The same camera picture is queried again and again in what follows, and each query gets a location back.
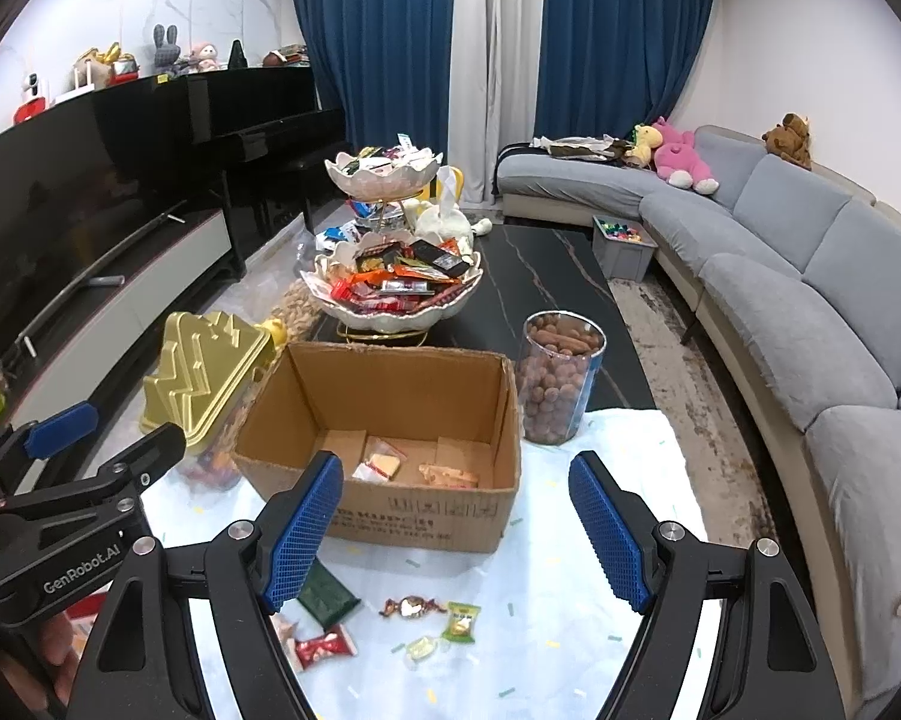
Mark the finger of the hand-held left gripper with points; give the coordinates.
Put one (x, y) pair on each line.
(147, 457)
(60, 427)

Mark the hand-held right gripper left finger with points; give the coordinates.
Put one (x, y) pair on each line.
(300, 532)

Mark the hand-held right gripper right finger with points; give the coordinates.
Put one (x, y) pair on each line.
(608, 532)

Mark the dark green snack packet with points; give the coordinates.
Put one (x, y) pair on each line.
(330, 596)

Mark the beige pink snack packet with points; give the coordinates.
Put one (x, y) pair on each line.
(284, 634)

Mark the clear red-edged snack packet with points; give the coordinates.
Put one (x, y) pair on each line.
(375, 461)

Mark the small red snack packet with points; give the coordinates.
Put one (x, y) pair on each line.
(323, 646)

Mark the brown twist-wrapped candy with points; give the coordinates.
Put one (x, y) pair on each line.
(409, 606)

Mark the brown cardboard box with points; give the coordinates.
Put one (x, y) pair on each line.
(435, 521)

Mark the orange cream snack packet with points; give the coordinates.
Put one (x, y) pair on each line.
(447, 474)

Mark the pale green candy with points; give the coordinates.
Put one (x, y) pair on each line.
(423, 649)

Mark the green yellow candy packet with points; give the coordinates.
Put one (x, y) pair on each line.
(459, 622)

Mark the person's left hand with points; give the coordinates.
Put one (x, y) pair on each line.
(49, 652)

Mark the light blue confetti tablecloth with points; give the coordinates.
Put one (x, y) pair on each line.
(645, 450)

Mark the gold-lidded clear candy jar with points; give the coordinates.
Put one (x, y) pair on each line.
(195, 375)

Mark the clear jar of brown nuts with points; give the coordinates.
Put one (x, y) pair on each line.
(559, 390)

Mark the grey television cabinet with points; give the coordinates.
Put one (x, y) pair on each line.
(143, 292)

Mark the grey worn floor rug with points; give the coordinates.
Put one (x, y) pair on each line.
(690, 390)

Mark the clear bag of peanuts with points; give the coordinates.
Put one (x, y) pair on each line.
(300, 307)

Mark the two-tier white bowl stand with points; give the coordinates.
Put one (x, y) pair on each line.
(390, 315)

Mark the pile of assorted snack packets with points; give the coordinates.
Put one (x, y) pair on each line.
(398, 277)
(387, 157)

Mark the grey bin of small toys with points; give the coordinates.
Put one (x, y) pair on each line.
(621, 251)

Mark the heap of blue snack packets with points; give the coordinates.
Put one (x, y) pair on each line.
(338, 236)

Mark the grey curved sofa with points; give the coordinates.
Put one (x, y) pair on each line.
(795, 300)

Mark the red round ornament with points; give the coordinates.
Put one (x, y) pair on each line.
(30, 112)

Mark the black piano bench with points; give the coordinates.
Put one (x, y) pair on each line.
(308, 180)

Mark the white router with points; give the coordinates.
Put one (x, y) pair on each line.
(75, 90)

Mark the black upright piano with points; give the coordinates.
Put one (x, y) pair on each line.
(263, 120)

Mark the small red box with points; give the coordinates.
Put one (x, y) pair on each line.
(126, 72)

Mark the gold foil ornament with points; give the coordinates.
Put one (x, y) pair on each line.
(99, 60)

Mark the yellow plastic object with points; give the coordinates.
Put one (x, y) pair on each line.
(450, 181)

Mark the pink plush toy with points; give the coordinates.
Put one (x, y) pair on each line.
(679, 157)

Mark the brown and white cloth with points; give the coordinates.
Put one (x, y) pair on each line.
(582, 148)

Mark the grey rabbit plush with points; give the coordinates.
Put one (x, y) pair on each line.
(167, 52)

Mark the yellow plush toy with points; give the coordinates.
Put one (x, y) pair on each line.
(643, 144)

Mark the pink doll plush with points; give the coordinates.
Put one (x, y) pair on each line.
(207, 56)

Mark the black metronome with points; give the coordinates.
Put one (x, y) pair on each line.
(239, 55)

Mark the brown plush toy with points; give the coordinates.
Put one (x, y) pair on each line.
(789, 139)

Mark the blue curtain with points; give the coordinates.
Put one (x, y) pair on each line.
(623, 30)
(375, 37)

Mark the white sheer curtain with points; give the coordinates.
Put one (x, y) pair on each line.
(499, 52)

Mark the white security camera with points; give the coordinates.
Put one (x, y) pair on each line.
(34, 88)

